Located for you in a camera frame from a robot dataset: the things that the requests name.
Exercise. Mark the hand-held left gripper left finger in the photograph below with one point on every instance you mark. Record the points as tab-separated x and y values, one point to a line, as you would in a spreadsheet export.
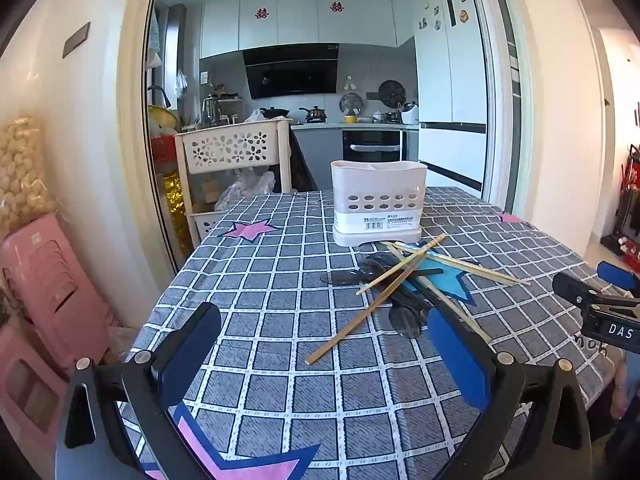
192	355

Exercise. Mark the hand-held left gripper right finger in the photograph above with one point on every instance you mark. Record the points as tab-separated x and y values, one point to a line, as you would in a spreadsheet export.
457	360

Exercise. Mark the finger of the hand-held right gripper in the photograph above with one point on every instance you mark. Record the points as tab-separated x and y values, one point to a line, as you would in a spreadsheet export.
575	287
617	274

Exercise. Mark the white plastic utensil holder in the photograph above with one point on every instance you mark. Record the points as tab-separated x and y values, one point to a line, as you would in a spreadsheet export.
377	185

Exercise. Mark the red and black object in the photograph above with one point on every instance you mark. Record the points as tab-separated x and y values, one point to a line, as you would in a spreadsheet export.
629	210

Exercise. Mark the grey checkered star tablecloth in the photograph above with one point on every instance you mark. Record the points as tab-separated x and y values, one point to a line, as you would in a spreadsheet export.
280	310

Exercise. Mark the gold foil package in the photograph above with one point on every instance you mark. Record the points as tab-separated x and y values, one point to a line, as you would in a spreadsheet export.
175	210

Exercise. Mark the pink plastic stool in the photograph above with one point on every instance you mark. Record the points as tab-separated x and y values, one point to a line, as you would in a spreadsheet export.
50	270
25	395

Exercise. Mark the clear plastic bag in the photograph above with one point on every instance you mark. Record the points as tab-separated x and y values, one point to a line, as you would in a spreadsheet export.
245	190

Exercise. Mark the red plastic basket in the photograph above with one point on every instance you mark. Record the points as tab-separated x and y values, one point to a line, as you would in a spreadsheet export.
162	152

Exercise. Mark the cream plastic storage rack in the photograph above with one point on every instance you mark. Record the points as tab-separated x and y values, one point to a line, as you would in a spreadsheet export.
230	147

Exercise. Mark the black built-in oven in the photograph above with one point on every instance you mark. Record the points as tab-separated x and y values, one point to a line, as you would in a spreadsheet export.
372	147

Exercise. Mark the white refrigerator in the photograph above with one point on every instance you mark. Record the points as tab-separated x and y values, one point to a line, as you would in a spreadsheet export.
450	85

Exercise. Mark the white rice cooker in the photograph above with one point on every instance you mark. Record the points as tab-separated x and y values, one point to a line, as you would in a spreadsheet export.
410	112

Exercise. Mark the yellow-green basin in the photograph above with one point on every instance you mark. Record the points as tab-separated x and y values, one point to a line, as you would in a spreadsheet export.
162	116

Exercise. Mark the white plastic bag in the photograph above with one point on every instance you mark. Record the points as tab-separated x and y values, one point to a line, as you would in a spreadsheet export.
256	116

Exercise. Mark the bag of beige puffed snacks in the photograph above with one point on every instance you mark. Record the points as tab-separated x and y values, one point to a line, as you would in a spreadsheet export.
22	175

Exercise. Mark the small steel pot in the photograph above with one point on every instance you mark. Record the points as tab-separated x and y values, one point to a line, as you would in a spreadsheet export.
387	116

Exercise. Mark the black wok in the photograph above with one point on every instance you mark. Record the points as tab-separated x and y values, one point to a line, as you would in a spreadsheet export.
275	111

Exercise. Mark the curved kitchen faucet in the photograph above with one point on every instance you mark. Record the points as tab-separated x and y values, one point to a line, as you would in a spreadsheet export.
162	91

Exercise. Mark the round black hanging pan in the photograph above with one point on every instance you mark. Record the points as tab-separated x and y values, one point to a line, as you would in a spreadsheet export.
391	92

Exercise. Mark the steel cooking pot with lid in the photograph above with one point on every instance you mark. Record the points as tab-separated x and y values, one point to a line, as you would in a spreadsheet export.
315	112

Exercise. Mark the hanging blue plastic bag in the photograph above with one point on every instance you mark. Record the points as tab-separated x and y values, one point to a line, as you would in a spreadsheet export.
180	82

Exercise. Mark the round grey hanging strainer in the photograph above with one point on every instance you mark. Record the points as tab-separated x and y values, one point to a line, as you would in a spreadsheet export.
351	103

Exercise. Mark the black range hood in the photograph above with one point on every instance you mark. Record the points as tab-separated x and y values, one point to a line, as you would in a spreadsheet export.
292	72

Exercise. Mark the white upper kitchen cabinets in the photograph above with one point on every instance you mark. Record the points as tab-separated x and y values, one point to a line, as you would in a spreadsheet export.
300	25

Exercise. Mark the red paper-cut decal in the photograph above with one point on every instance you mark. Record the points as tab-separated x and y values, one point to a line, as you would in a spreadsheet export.
261	13
337	7

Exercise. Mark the cream sliding door frame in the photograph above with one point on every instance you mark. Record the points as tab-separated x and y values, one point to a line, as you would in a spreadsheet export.
132	110

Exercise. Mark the grey wall plate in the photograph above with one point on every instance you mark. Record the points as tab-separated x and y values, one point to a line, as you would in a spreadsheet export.
76	40

